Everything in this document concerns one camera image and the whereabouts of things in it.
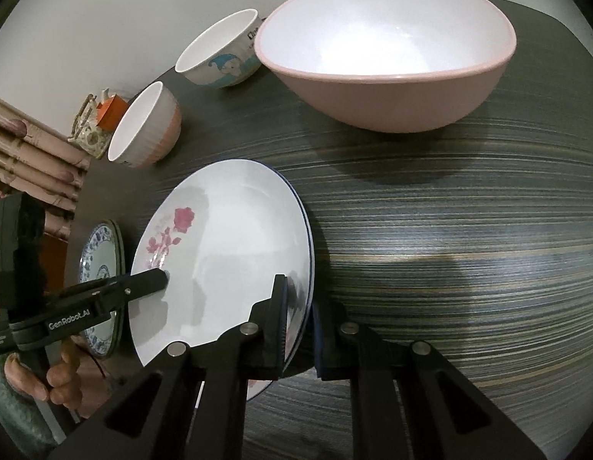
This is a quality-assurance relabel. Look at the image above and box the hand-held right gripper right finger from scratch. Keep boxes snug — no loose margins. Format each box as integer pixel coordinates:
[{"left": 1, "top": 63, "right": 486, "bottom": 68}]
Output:
[{"left": 312, "top": 299, "right": 549, "bottom": 460}]

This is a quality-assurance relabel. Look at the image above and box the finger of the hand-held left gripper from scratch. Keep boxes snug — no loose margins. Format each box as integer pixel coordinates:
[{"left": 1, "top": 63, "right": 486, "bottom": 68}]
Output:
[{"left": 61, "top": 268, "right": 170, "bottom": 308}]

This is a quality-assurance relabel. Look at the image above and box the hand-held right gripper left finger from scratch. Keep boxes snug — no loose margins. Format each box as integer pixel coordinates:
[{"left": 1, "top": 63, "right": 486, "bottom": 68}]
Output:
[{"left": 47, "top": 274, "right": 290, "bottom": 460}]

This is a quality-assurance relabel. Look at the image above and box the small blue floral plate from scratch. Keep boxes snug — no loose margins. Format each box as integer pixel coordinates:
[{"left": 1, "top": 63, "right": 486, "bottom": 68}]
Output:
[{"left": 80, "top": 220, "right": 120, "bottom": 358}]

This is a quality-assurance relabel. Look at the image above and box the white plate with pink flowers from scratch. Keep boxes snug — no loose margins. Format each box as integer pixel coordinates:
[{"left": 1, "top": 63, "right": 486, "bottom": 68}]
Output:
[{"left": 130, "top": 159, "right": 316, "bottom": 403}]

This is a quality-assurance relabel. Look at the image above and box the ribbed white pink bowl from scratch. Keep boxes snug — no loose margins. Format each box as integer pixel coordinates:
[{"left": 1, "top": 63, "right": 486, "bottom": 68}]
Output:
[{"left": 107, "top": 81, "right": 183, "bottom": 169}]

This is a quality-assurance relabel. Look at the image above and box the white bowl with cartoon print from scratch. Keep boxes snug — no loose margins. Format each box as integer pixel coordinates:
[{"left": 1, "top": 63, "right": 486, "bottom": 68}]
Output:
[{"left": 175, "top": 8, "right": 263, "bottom": 89}]

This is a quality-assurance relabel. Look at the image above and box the large pink bowl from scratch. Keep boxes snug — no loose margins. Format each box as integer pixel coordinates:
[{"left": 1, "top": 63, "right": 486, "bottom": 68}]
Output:
[{"left": 254, "top": 0, "right": 517, "bottom": 133}]

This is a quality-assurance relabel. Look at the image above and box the person's left hand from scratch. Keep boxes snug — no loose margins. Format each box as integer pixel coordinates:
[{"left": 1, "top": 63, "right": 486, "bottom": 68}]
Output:
[{"left": 4, "top": 330, "right": 110, "bottom": 417}]

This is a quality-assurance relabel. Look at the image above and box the beige patterned curtain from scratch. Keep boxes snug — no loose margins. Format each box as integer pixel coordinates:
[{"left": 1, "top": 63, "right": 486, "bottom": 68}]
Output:
[{"left": 0, "top": 93, "right": 93, "bottom": 240}]

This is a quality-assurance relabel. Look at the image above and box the floral ceramic teapot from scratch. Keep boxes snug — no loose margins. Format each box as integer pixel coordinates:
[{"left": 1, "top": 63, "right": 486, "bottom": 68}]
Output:
[{"left": 67, "top": 87, "right": 116, "bottom": 160}]

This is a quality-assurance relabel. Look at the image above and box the orange tea cup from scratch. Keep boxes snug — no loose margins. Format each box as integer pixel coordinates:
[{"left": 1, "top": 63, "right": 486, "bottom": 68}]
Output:
[{"left": 95, "top": 96, "right": 129, "bottom": 131}]

